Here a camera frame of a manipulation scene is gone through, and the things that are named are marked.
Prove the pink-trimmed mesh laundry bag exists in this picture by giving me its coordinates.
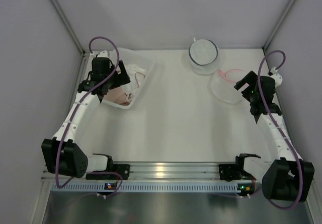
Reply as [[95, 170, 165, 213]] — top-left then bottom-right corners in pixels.
[[210, 69, 248, 104]]

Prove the blue-trimmed mesh laundry bag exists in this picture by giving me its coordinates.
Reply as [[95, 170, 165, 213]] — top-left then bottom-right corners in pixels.
[[188, 38, 219, 76]]

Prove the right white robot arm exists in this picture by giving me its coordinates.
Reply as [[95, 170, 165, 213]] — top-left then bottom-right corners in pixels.
[[219, 71, 314, 202]]

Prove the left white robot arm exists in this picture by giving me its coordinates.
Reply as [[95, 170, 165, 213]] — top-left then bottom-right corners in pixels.
[[41, 56, 130, 178]]

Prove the white perforated plastic basket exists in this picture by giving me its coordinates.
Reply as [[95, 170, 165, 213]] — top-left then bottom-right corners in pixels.
[[102, 48, 155, 110]]

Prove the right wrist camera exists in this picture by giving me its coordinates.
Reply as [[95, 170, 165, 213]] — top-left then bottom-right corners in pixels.
[[268, 67, 283, 88]]

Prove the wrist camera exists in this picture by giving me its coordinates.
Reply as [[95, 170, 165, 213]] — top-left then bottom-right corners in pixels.
[[91, 50, 110, 59], [268, 67, 283, 88]]

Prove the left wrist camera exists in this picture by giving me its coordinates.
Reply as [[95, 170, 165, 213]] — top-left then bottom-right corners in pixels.
[[91, 50, 110, 59]]

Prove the left aluminium frame post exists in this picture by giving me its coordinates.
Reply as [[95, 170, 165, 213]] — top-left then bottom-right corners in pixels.
[[40, 0, 88, 56]]

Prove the aluminium frame post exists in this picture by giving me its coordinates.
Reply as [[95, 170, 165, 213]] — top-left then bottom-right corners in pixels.
[[262, 0, 298, 52], [40, 0, 88, 56]]

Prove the right aluminium frame post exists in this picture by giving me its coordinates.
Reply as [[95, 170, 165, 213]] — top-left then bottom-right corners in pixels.
[[262, 0, 298, 52]]

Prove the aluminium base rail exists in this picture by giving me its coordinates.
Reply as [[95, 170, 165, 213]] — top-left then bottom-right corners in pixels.
[[42, 161, 280, 181]]

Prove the grey slotted cable duct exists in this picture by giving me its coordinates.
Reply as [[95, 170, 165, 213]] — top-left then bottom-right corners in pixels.
[[51, 182, 254, 193]]

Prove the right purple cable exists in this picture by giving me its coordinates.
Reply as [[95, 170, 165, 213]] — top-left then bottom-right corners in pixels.
[[257, 50, 306, 208]]

